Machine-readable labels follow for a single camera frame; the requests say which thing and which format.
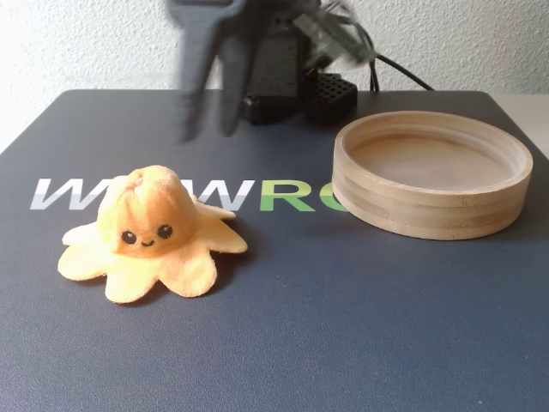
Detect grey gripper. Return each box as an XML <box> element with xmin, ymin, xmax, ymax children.
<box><xmin>166</xmin><ymin>0</ymin><xmax>260</xmax><ymax>143</ymax></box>

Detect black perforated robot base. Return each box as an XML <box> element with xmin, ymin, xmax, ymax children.
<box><xmin>303</xmin><ymin>71</ymin><xmax>359</xmax><ymax>126</ymax></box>

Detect orange octopus plush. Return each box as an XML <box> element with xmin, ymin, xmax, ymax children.
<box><xmin>57</xmin><ymin>165</ymin><xmax>249</xmax><ymax>305</ymax></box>

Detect round wooden box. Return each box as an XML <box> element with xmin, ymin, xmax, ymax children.
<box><xmin>332</xmin><ymin>110</ymin><xmax>534</xmax><ymax>241</ymax></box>

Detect dark blue logo mat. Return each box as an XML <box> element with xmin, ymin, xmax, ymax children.
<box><xmin>0</xmin><ymin>88</ymin><xmax>549</xmax><ymax>412</ymax></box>

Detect wrapped cable bundle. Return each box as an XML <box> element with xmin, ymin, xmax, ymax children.
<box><xmin>293</xmin><ymin>0</ymin><xmax>381</xmax><ymax>72</ymax></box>

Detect black cable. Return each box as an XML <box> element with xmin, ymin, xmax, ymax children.
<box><xmin>367</xmin><ymin>53</ymin><xmax>437</xmax><ymax>94</ymax></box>

